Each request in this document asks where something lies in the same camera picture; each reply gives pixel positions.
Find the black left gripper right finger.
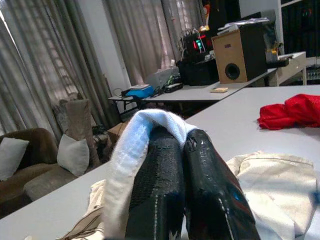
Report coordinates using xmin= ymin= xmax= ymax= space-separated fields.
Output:
xmin=183 ymin=128 xmax=262 ymax=240

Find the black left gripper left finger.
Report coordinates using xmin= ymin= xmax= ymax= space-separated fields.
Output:
xmin=124 ymin=124 xmax=186 ymax=240

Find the white T-shirt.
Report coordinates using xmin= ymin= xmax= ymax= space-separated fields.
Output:
xmin=102 ymin=108 xmax=202 ymax=240

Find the red garment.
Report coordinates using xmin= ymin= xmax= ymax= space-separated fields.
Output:
xmin=257 ymin=93 xmax=320 ymax=131

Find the cream garment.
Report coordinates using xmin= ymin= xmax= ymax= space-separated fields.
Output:
xmin=56 ymin=149 xmax=319 ymax=240

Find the brown cardboard box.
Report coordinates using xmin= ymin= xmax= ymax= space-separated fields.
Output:
xmin=106 ymin=121 xmax=132 ymax=142

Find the white pillow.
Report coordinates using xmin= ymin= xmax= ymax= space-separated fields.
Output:
xmin=56 ymin=133 xmax=91 ymax=178
xmin=0 ymin=136 xmax=30 ymax=182

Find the blue box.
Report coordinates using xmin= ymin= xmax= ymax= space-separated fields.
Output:
xmin=124 ymin=84 xmax=155 ymax=99

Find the grey side table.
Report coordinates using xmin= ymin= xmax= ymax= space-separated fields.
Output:
xmin=108 ymin=66 xmax=279 ymax=121

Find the small black device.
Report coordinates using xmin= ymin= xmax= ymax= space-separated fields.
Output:
xmin=164 ymin=83 xmax=184 ymax=94

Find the brown upright cushion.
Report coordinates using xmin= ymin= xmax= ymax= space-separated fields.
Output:
xmin=64 ymin=98 xmax=95 ymax=141

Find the black plastic crate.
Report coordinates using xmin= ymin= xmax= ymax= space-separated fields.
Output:
xmin=176 ymin=59 xmax=221 ymax=87

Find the brown sofa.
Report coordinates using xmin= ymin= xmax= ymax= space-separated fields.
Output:
xmin=0 ymin=127 xmax=102 ymax=220

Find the wooden speaker box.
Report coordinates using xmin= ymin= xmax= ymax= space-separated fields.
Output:
xmin=211 ymin=24 xmax=269 ymax=85

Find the black device with coloured lights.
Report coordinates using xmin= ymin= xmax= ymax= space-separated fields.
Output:
xmin=180 ymin=26 xmax=215 ymax=63

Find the sheer grey curtain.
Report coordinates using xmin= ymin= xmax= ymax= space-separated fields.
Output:
xmin=0 ymin=0 xmax=120 ymax=137
xmin=104 ymin=0 xmax=187 ymax=87

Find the white wooden desk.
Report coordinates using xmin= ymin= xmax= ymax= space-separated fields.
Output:
xmin=264 ymin=51 xmax=309 ymax=88

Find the stack of papers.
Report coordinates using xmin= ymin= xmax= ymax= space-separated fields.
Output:
xmin=216 ymin=16 xmax=271 ymax=33

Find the dark bookshelf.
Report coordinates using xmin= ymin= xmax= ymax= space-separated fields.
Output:
xmin=279 ymin=0 xmax=320 ymax=59

